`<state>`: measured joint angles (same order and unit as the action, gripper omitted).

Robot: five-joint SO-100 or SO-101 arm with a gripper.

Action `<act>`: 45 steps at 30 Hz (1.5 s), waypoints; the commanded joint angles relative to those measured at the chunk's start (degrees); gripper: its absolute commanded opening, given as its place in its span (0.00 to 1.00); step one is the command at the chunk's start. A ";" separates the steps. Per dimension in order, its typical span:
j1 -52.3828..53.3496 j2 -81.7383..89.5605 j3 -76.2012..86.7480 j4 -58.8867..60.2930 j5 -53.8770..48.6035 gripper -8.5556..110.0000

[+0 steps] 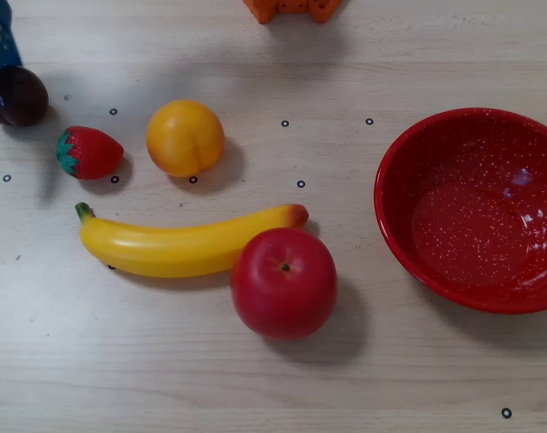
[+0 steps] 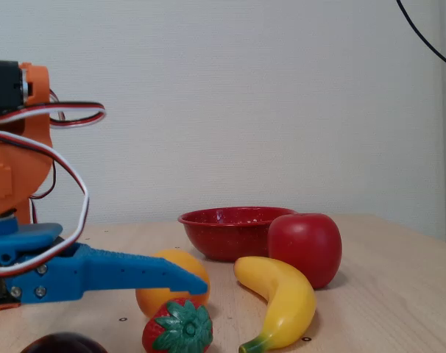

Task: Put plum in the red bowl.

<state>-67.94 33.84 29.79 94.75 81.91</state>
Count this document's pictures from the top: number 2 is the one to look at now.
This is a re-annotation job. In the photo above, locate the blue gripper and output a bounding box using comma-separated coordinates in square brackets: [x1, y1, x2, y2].
[0, 222, 209, 307]

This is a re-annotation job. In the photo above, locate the dark purple toy plum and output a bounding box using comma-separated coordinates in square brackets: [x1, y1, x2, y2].
[19, 332, 108, 353]

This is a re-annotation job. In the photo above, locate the red speckled enamel bowl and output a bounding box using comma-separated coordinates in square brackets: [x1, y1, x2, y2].
[177, 207, 301, 263]

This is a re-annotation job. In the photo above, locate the orange toy peach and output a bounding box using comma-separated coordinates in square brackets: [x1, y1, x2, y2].
[135, 249, 212, 319]

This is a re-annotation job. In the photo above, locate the red toy strawberry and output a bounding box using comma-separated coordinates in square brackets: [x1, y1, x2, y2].
[141, 297, 214, 353]

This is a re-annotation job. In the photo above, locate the yellow toy banana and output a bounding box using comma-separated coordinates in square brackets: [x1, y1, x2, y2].
[233, 256, 317, 353]

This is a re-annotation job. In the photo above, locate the red toy apple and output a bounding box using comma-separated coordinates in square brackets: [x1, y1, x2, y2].
[267, 213, 343, 290]

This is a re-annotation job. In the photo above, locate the red white black servo cable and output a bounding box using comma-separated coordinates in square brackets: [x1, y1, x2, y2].
[0, 128, 91, 277]
[0, 101, 107, 129]

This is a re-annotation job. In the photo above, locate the thin black hanging cable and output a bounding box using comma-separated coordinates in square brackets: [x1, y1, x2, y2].
[395, 0, 446, 71]

